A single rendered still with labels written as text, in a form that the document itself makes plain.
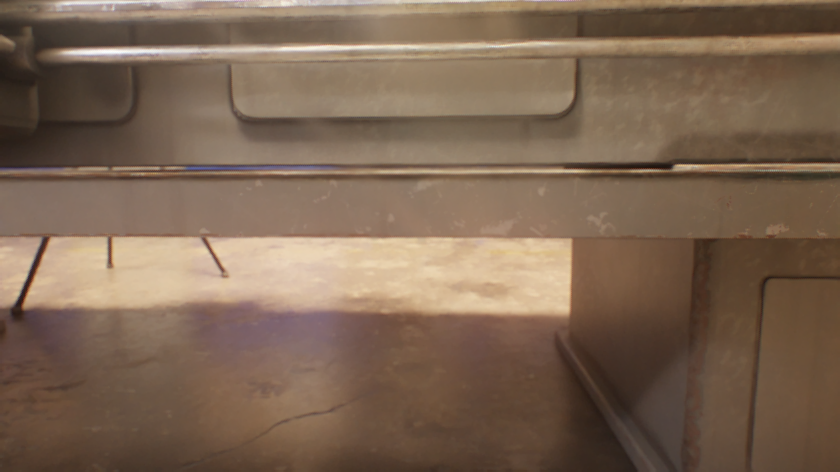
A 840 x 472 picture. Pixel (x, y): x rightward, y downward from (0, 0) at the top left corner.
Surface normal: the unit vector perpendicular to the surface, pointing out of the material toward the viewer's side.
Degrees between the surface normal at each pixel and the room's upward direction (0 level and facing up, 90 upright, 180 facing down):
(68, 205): 90
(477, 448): 0
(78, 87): 90
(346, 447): 0
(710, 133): 90
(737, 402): 90
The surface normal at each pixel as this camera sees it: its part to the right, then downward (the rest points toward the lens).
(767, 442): -0.05, 0.10
